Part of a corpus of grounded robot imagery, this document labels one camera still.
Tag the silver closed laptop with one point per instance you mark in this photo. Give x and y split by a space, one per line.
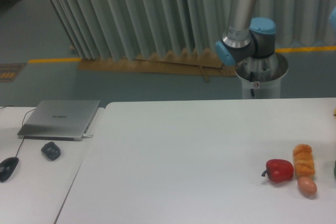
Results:
60 120

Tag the pale green curtain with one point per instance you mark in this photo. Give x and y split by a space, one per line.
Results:
128 28

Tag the dark green object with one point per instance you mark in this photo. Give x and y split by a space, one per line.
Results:
334 169

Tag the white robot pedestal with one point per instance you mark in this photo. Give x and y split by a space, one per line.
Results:
261 77

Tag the orange bread roll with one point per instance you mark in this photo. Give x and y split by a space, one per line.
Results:
303 161

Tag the black earbuds case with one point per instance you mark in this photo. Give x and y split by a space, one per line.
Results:
51 151

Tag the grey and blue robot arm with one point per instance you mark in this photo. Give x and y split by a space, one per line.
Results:
254 24

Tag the brown egg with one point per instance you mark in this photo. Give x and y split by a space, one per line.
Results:
307 186

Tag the red bell pepper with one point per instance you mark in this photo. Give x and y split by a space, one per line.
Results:
278 170

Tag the white usb cable plug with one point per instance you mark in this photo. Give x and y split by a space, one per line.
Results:
87 136

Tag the black computer mouse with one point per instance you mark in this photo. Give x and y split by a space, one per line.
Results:
7 168

